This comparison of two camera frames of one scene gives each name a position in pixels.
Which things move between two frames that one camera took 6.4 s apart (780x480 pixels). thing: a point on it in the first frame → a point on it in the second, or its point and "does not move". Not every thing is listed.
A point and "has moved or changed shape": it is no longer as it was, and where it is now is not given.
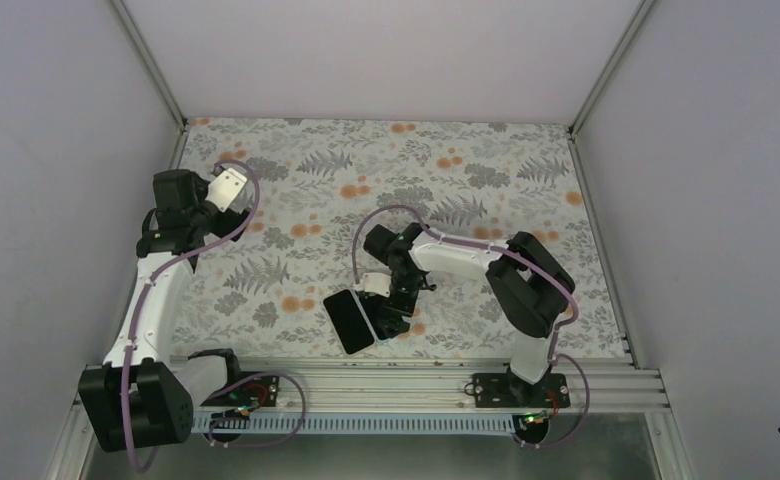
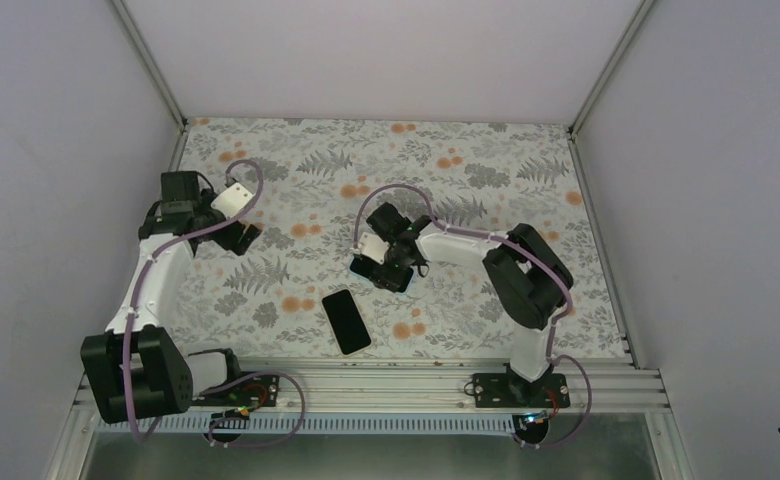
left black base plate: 264,392 does not move
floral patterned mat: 262,292 does not move
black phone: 371,306 has moved or changed shape
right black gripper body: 411,283 → 399,259
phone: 348,321 does not move
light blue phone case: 369,322 has moved or changed shape
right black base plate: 502,390 does not move
